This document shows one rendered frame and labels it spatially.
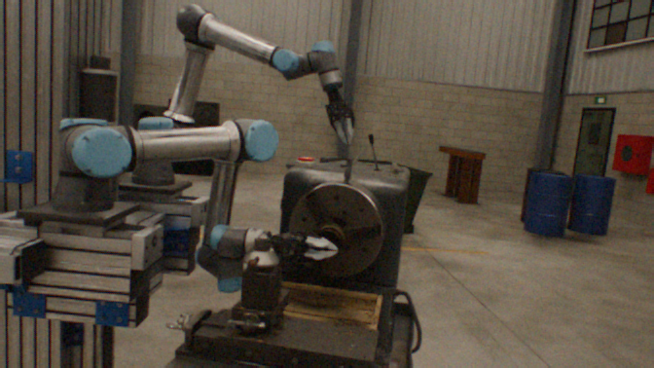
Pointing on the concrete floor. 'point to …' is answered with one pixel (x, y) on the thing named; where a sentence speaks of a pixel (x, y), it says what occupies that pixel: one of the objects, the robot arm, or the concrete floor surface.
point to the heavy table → (463, 174)
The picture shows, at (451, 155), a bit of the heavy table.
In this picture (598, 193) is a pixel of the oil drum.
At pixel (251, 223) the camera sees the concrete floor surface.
